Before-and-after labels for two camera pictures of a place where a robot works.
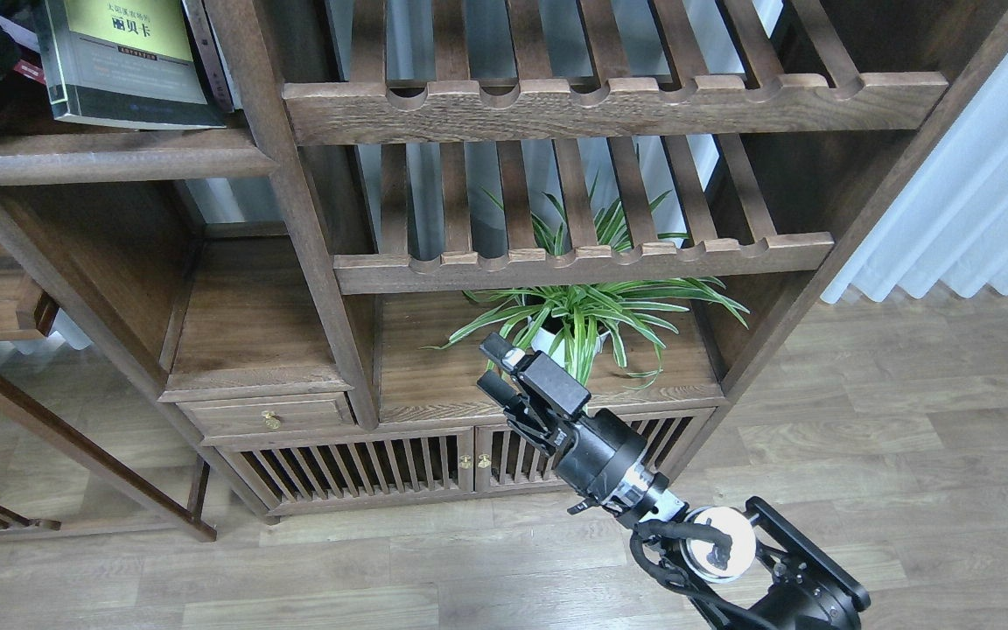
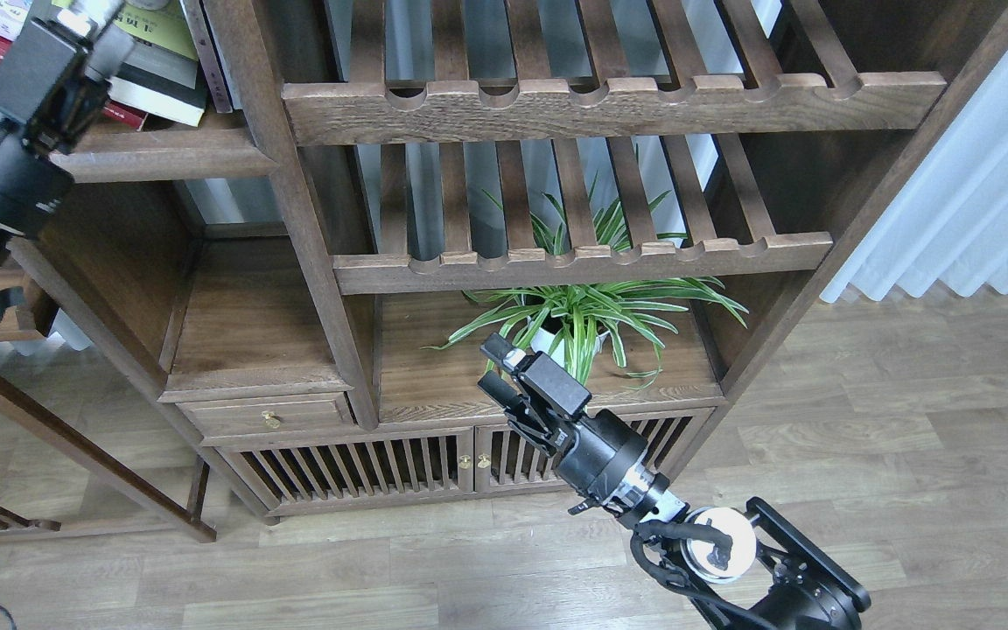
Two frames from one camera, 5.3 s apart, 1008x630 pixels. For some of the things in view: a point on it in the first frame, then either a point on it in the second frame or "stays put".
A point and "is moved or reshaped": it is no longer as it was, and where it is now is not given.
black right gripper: [600, 456] stays put
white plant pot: [554, 345] stays put
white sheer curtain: [985, 206] stays put
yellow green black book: [124, 61] is moved or reshaped
